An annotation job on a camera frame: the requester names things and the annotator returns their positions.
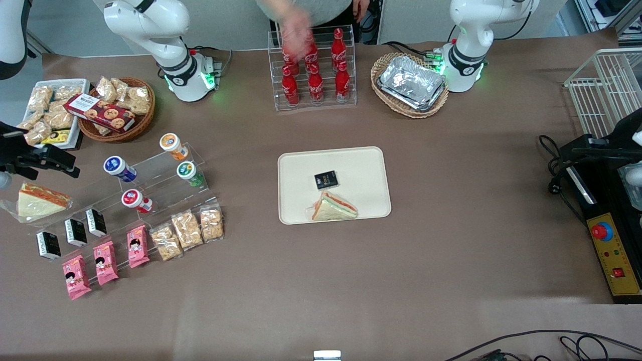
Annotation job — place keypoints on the wrapped triangle sandwich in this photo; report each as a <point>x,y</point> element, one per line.
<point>333,208</point>
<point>37,203</point>

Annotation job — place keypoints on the small black carton box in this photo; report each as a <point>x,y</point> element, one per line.
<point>48,245</point>
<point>96,222</point>
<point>76,232</point>

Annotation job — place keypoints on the clear rice cracker bag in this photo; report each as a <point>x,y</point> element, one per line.
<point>138,100</point>
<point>106,89</point>
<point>59,116</point>
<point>120,87</point>
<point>103,129</point>
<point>166,242</point>
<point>30,122</point>
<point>37,134</point>
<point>67,92</point>
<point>41,99</point>
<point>187,230</point>
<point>211,223</point>

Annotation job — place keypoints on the white rectangular bin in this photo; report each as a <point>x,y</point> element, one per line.
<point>83,87</point>

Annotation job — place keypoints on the black yellow control box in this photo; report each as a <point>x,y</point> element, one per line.
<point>614,240</point>

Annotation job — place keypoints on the light woven wicker basket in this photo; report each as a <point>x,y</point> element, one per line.
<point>386,103</point>

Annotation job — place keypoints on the silver foil tray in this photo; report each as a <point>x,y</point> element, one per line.
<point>411,82</point>

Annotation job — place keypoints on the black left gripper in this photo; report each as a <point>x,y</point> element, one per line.
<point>621,138</point>

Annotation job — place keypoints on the standing person body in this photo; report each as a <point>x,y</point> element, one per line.
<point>321,10</point>

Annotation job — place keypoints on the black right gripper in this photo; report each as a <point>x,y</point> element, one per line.
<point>20,154</point>

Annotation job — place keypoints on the black square chocolate packet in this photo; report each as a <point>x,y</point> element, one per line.
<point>326,180</point>

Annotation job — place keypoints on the beige plastic tray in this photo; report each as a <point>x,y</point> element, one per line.
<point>361,170</point>

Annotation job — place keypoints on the metal shelf frame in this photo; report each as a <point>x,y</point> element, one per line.
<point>602,20</point>

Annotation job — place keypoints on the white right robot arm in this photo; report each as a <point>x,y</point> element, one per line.
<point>165,45</point>

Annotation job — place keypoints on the clear acrylic stepped stand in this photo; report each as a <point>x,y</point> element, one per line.
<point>120,228</point>
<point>165,188</point>

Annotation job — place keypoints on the yellow snack packet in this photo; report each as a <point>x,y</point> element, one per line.
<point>56,137</point>

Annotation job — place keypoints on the person's left hand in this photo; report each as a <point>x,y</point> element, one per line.
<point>361,9</point>

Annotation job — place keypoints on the red emergency stop button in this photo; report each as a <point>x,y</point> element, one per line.
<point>601,231</point>

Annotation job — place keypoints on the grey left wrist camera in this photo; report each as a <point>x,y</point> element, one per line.
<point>636,176</point>

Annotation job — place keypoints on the person's right hand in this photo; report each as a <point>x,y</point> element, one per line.
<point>296,31</point>

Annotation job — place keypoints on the green gum bottle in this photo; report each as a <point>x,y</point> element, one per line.
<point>190,174</point>

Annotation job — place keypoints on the blue gum bottle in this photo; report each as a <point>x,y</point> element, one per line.
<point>118,168</point>

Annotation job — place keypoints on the red cookie box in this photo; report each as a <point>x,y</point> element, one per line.
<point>100,113</point>

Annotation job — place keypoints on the person's right forearm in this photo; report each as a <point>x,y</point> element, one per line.
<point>276,7</point>

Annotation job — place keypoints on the clear acrylic bottle rack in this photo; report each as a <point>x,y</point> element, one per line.
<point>326,103</point>

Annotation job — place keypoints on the red gum bottle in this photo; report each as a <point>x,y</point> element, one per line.
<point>135,200</point>

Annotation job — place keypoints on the red cola bottle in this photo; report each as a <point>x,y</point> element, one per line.
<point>338,50</point>
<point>288,61</point>
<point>312,57</point>
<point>315,87</point>
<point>342,82</point>
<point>290,90</point>

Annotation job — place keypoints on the dark brown wicker basket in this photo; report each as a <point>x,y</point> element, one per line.
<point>143,123</point>

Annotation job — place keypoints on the pink cartoon snack packet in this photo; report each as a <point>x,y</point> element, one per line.
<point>76,277</point>
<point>138,246</point>
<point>106,263</point>

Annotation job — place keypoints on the orange gum bottle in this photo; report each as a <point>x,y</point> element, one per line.
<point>173,145</point>

